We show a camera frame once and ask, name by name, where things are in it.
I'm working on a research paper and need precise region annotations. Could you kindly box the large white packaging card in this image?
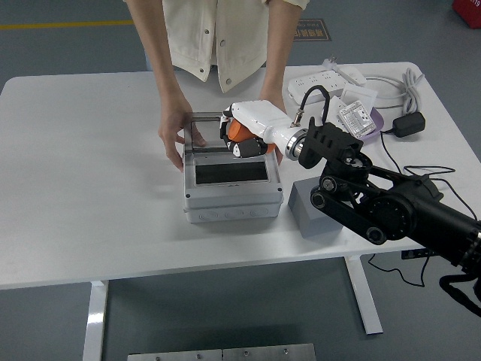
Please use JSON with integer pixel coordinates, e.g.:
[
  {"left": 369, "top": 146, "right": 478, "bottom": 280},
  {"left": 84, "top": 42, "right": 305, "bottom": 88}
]
[{"left": 340, "top": 84, "right": 378, "bottom": 110}]

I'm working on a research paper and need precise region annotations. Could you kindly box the grey plastic junction box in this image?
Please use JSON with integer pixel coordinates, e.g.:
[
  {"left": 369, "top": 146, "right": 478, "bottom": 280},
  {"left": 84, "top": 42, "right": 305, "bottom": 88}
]
[{"left": 183, "top": 148, "right": 285, "bottom": 223}]

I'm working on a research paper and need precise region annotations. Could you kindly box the person's right hand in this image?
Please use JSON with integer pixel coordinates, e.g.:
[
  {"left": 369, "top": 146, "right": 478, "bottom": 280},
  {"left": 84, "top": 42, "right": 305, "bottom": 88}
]
[{"left": 157, "top": 98, "right": 207, "bottom": 173}]

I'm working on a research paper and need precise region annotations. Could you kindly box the black power adapter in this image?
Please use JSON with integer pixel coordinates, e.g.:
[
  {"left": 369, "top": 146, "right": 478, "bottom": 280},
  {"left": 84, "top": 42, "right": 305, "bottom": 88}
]
[{"left": 392, "top": 111, "right": 427, "bottom": 138}]

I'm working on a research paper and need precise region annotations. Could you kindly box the white coiled power cable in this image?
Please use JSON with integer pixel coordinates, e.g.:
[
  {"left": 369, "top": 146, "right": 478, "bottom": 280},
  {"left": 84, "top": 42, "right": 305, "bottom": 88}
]
[{"left": 364, "top": 67, "right": 428, "bottom": 114}]

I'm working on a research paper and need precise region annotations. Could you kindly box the grey block battery holder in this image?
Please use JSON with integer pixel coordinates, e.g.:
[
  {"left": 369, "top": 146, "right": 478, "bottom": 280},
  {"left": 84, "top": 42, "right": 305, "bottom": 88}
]
[{"left": 287, "top": 177, "right": 352, "bottom": 240}]

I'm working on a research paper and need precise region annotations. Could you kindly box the white power strip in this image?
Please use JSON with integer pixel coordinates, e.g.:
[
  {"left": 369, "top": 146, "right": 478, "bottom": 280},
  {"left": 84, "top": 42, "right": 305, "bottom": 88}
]
[{"left": 287, "top": 69, "right": 349, "bottom": 105}]

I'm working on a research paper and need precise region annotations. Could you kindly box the thin black adapter cable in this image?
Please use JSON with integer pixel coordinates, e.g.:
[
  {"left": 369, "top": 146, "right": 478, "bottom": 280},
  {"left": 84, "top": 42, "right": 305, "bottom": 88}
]
[{"left": 380, "top": 127, "right": 481, "bottom": 223}]

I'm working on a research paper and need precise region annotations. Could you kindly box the black underdesk box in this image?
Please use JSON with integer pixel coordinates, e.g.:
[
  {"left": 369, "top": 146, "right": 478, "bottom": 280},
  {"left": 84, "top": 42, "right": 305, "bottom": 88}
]
[{"left": 400, "top": 247, "right": 433, "bottom": 260}]

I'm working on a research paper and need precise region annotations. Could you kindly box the white table leg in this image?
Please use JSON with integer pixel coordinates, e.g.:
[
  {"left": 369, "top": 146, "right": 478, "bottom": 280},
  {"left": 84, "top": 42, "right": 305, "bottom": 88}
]
[
  {"left": 344, "top": 255, "right": 384, "bottom": 335},
  {"left": 82, "top": 280, "right": 110, "bottom": 361}
]

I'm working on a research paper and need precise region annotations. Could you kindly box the small white packaging card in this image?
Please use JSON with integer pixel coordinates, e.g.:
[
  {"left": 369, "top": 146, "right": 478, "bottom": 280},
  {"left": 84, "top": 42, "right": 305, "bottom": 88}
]
[{"left": 325, "top": 96, "right": 345, "bottom": 125}]

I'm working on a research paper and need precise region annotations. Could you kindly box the thin black hanging cable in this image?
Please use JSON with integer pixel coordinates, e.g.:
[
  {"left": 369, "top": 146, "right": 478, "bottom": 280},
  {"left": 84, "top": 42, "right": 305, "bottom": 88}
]
[{"left": 367, "top": 252, "right": 431, "bottom": 289}]

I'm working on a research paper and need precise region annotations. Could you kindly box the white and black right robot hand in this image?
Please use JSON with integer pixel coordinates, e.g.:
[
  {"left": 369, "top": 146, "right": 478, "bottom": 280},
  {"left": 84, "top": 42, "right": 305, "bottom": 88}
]
[{"left": 219, "top": 99, "right": 298, "bottom": 159}]

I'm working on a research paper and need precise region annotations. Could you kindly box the brown floor sign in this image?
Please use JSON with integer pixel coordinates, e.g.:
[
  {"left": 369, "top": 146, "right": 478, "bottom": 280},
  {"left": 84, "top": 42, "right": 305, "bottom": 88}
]
[{"left": 292, "top": 18, "right": 334, "bottom": 43}]

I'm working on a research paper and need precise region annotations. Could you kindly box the white socket module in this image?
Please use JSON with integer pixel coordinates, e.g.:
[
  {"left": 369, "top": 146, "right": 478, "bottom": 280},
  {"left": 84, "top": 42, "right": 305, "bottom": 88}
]
[{"left": 337, "top": 100, "right": 377, "bottom": 137}]

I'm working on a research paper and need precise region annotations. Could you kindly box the grey metal plate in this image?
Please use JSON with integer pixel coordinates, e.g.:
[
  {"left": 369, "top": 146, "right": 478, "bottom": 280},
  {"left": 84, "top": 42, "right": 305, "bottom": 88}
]
[
  {"left": 126, "top": 348, "right": 223, "bottom": 361},
  {"left": 222, "top": 343, "right": 316, "bottom": 361}
]

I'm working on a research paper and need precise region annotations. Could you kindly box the orange cylindrical battery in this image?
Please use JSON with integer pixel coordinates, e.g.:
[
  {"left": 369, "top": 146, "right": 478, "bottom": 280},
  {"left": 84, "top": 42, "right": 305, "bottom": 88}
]
[{"left": 227, "top": 118, "right": 274, "bottom": 153}]

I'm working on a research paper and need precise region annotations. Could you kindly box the smoky transparent box lid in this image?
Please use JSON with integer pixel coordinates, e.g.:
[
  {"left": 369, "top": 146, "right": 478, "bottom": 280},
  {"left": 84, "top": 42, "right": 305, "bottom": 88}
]
[{"left": 183, "top": 111, "right": 281, "bottom": 153}]

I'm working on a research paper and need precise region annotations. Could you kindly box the person's left hand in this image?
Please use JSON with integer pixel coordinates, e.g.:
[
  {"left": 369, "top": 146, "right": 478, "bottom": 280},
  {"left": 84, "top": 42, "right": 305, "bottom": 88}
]
[{"left": 259, "top": 89, "right": 287, "bottom": 166}]

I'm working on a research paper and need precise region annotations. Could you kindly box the red object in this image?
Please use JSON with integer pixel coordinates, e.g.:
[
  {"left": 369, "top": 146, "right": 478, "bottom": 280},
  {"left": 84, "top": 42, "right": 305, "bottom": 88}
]
[{"left": 450, "top": 0, "right": 481, "bottom": 28}]

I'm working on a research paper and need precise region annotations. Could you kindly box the white rectangular adapter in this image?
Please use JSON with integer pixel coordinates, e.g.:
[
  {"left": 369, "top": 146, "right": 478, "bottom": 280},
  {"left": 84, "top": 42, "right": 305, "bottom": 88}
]
[{"left": 335, "top": 65, "right": 368, "bottom": 86}]

